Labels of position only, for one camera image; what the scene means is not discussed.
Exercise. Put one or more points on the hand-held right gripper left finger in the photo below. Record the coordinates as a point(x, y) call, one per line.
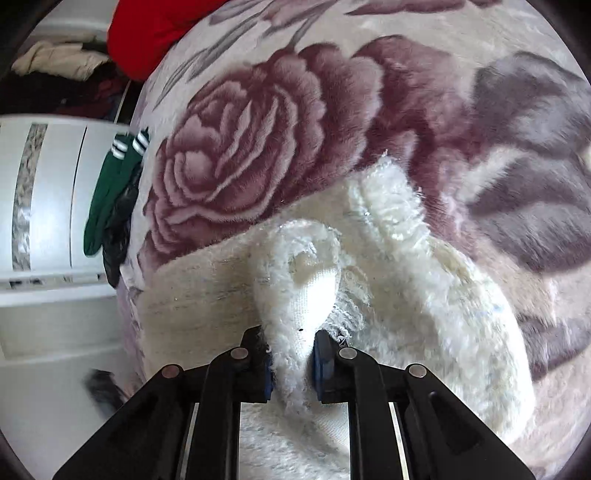
point(263, 374)

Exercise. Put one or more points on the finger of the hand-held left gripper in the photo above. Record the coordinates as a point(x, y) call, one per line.
point(105, 390)

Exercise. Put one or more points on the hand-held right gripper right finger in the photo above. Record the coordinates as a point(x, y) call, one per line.
point(322, 364)

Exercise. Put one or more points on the white fluffy towel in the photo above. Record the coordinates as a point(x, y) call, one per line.
point(415, 300)

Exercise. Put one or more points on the pile of dark clothes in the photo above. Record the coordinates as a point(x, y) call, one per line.
point(55, 99)

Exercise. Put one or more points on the black jacket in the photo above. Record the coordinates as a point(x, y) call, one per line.
point(121, 240)

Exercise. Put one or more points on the green garment with white stripes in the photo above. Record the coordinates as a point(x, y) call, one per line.
point(108, 194)

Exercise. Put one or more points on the white wardrobe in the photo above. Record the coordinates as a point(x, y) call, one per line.
point(51, 194)

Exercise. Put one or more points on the floral plush blanket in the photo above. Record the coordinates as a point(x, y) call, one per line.
point(277, 138)

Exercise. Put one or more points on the beige garment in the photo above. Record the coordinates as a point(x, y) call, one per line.
point(60, 60)

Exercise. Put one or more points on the red garment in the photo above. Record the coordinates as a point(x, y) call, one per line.
point(147, 32)

